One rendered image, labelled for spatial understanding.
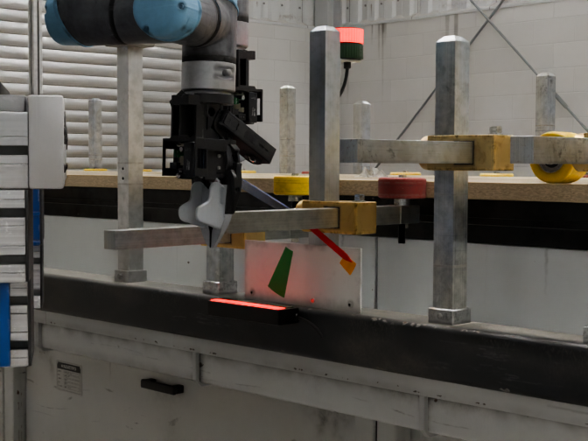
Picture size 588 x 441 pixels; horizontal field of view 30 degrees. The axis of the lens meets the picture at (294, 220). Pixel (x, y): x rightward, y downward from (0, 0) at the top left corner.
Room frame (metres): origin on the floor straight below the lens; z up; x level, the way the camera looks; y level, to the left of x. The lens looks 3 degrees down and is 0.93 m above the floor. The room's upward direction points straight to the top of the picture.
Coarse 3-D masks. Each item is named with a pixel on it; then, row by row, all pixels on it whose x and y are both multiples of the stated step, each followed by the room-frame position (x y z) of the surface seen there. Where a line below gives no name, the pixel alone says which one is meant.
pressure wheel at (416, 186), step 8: (400, 176) 1.83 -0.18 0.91; (384, 184) 1.81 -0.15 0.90; (392, 184) 1.80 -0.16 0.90; (400, 184) 1.79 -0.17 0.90; (408, 184) 1.79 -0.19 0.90; (416, 184) 1.80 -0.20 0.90; (424, 184) 1.82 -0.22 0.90; (384, 192) 1.81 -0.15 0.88; (392, 192) 1.80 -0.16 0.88; (400, 192) 1.79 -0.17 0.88; (408, 192) 1.79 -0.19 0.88; (416, 192) 1.80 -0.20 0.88; (424, 192) 1.82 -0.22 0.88; (400, 200) 1.82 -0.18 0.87; (408, 200) 1.83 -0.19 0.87; (400, 224) 1.83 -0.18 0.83; (400, 232) 1.83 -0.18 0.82; (400, 240) 1.83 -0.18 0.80
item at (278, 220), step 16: (304, 208) 1.68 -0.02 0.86; (320, 208) 1.68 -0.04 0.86; (336, 208) 1.70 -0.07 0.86; (384, 208) 1.78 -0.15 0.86; (400, 208) 1.81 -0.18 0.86; (416, 208) 1.84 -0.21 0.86; (240, 224) 1.55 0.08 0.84; (256, 224) 1.58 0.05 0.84; (272, 224) 1.60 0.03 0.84; (288, 224) 1.62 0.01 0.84; (304, 224) 1.65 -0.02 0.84; (320, 224) 1.67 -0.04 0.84; (336, 224) 1.70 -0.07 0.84; (384, 224) 1.78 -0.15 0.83
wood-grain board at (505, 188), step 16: (80, 176) 2.56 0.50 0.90; (96, 176) 2.51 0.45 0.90; (112, 176) 2.47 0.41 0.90; (144, 176) 2.39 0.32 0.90; (160, 176) 2.35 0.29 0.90; (256, 176) 2.42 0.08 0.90; (272, 176) 2.43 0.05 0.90; (352, 176) 2.50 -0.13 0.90; (416, 176) 2.56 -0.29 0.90; (432, 176) 2.57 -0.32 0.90; (480, 176) 2.62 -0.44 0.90; (352, 192) 1.97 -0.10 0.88; (368, 192) 1.94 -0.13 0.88; (432, 192) 1.84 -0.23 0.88; (480, 192) 1.77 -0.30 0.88; (496, 192) 1.75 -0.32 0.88; (512, 192) 1.73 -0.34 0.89; (528, 192) 1.71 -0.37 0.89; (544, 192) 1.69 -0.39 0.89; (560, 192) 1.67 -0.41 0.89; (576, 192) 1.65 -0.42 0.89
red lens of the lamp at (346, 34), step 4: (336, 28) 1.76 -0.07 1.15; (340, 28) 1.76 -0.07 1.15; (344, 28) 1.76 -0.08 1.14; (348, 28) 1.76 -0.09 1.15; (352, 28) 1.76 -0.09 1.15; (356, 28) 1.77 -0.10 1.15; (340, 32) 1.76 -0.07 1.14; (344, 32) 1.76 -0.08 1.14; (348, 32) 1.76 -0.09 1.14; (352, 32) 1.76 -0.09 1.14; (356, 32) 1.77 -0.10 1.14; (360, 32) 1.77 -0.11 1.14; (340, 36) 1.76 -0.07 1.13; (344, 36) 1.76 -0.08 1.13; (348, 36) 1.76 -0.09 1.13; (352, 36) 1.76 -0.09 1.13; (356, 36) 1.77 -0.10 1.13; (360, 36) 1.77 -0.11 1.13; (340, 40) 1.76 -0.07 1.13; (344, 40) 1.76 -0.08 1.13; (348, 40) 1.76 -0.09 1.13; (352, 40) 1.76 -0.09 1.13; (356, 40) 1.77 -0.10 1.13; (360, 40) 1.77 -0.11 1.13
